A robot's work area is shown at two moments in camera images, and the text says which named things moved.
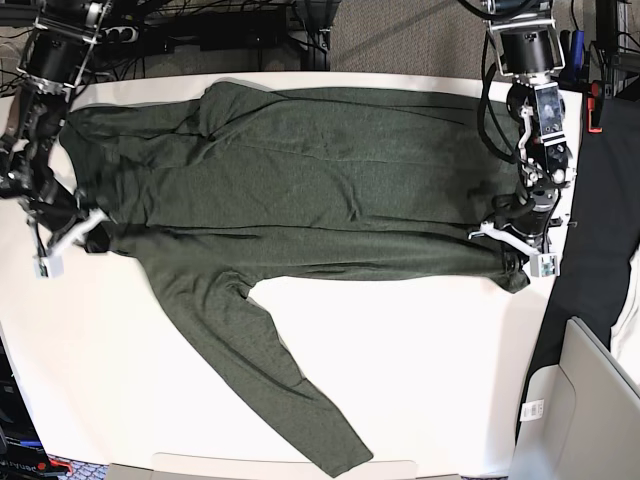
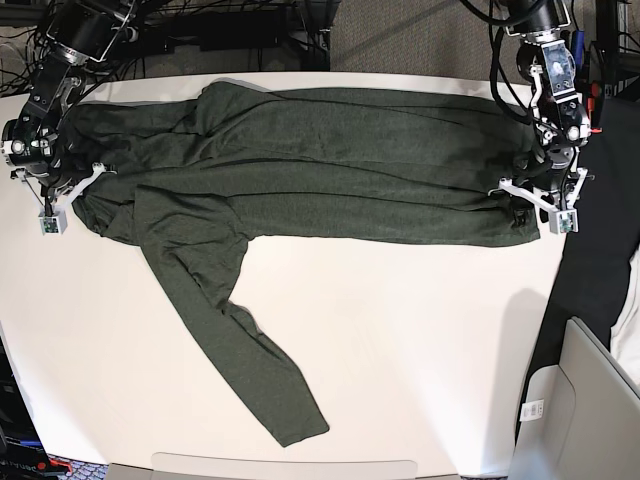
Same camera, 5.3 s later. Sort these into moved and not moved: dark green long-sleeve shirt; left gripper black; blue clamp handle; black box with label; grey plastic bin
Moved: dark green long-sleeve shirt; left gripper black
Not moved: grey plastic bin; blue clamp handle; black box with label
